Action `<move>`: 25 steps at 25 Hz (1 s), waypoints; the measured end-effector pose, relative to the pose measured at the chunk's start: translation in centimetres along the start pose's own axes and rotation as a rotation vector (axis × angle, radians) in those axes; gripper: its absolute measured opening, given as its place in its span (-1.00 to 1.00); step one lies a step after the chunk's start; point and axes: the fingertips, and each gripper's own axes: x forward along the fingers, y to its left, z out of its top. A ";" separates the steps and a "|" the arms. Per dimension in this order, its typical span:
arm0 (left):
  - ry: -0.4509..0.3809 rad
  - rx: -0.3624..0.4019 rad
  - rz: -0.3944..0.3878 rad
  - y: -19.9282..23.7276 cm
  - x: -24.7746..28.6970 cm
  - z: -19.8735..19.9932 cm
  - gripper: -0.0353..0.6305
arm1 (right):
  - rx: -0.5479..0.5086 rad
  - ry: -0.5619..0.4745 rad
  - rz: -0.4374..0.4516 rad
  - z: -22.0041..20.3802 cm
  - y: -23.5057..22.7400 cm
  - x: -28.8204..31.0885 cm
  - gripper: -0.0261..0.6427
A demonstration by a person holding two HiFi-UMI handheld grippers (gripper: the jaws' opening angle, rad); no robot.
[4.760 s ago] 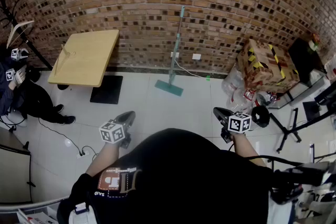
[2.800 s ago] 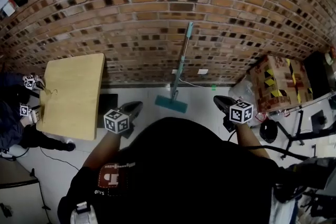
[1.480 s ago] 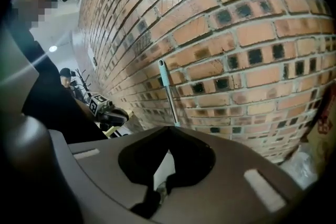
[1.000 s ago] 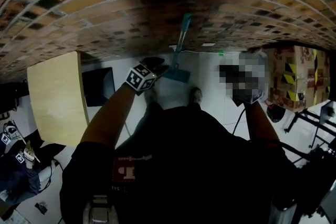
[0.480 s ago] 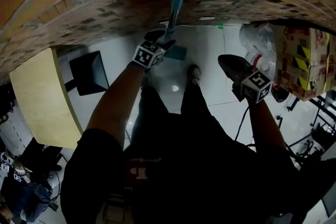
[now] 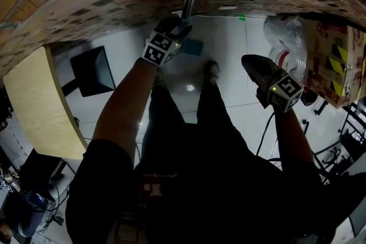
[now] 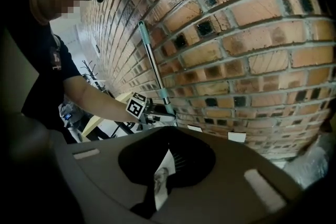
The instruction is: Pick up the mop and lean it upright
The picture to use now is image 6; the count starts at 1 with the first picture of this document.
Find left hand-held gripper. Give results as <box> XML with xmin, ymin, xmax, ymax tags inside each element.
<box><xmin>142</xmin><ymin>17</ymin><xmax>193</xmax><ymax>67</ymax></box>

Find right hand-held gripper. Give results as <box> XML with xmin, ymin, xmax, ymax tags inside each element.
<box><xmin>241</xmin><ymin>54</ymin><xmax>304</xmax><ymax>114</ymax></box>

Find person's left forearm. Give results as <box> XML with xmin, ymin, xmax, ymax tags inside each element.
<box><xmin>91</xmin><ymin>57</ymin><xmax>158</xmax><ymax>152</ymax></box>

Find person's right forearm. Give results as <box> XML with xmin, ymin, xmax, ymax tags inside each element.
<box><xmin>274</xmin><ymin>107</ymin><xmax>314</xmax><ymax>165</ymax></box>

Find black tape roll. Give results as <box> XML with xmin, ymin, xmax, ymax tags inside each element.
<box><xmin>300</xmin><ymin>87</ymin><xmax>319</xmax><ymax>107</ymax></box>

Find person's left shoe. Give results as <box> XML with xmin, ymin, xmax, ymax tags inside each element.
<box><xmin>153</xmin><ymin>66</ymin><xmax>167</xmax><ymax>90</ymax></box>

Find person's shoe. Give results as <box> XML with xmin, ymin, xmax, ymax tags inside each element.
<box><xmin>153</xmin><ymin>66</ymin><xmax>167</xmax><ymax>90</ymax></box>
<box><xmin>203</xmin><ymin>60</ymin><xmax>221</xmax><ymax>86</ymax></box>

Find clear bag of plastic bottles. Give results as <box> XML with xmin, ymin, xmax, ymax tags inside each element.
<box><xmin>262</xmin><ymin>15</ymin><xmax>309</xmax><ymax>81</ymax></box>

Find person's right shoe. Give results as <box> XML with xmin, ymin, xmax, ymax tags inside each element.
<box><xmin>203</xmin><ymin>60</ymin><xmax>221</xmax><ymax>86</ymax></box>

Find cardboard box striped tape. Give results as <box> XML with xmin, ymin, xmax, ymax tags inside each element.
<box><xmin>302</xmin><ymin>19</ymin><xmax>366</xmax><ymax>109</ymax></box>

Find black square table base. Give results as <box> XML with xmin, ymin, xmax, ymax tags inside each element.
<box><xmin>61</xmin><ymin>46</ymin><xmax>117</xmax><ymax>98</ymax></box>

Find black tripod stand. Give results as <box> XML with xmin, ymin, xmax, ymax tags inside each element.
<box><xmin>313</xmin><ymin>100</ymin><xmax>366</xmax><ymax>181</ymax></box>

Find person's legs black trousers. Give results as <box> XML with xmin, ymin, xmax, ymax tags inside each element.
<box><xmin>141</xmin><ymin>82</ymin><xmax>257</xmax><ymax>171</ymax></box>

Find light wooden table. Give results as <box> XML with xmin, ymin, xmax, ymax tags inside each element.
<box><xmin>2</xmin><ymin>45</ymin><xmax>89</xmax><ymax>161</ymax></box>

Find person's torso black shirt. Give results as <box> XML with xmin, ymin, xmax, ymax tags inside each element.
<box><xmin>65</xmin><ymin>137</ymin><xmax>344</xmax><ymax>244</ymax></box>

